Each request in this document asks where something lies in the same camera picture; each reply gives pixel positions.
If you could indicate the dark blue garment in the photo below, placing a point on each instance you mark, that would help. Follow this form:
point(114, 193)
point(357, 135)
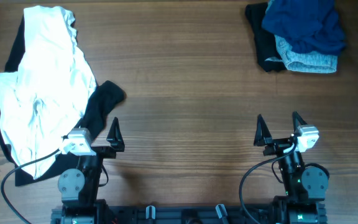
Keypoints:
point(307, 25)

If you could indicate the black garment at top right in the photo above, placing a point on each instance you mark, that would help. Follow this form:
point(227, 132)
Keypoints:
point(265, 45)

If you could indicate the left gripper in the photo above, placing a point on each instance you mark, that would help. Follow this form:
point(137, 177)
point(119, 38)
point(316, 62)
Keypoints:
point(115, 137)

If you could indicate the right white rail clip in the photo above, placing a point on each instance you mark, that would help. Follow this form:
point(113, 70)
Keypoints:
point(222, 213)

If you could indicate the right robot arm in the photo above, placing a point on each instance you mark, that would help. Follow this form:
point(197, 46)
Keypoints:
point(305, 184)

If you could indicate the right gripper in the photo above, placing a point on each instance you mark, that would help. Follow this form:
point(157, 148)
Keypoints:
point(262, 134)

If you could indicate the left white rail clip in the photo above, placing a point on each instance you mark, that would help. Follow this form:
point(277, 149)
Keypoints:
point(150, 212)

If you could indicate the light grey garment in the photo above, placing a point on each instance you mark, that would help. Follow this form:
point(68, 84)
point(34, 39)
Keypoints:
point(313, 62)

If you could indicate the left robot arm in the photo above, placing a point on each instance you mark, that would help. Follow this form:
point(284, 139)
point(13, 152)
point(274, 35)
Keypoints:
point(79, 186)

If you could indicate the white rail clip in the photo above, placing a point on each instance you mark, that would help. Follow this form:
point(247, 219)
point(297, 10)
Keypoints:
point(222, 213)
point(150, 212)

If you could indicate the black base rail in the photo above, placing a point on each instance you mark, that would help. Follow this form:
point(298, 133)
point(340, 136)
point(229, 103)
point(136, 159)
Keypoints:
point(263, 213)

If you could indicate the white t-shirt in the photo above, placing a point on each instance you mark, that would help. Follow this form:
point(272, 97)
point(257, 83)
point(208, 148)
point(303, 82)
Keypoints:
point(48, 94)

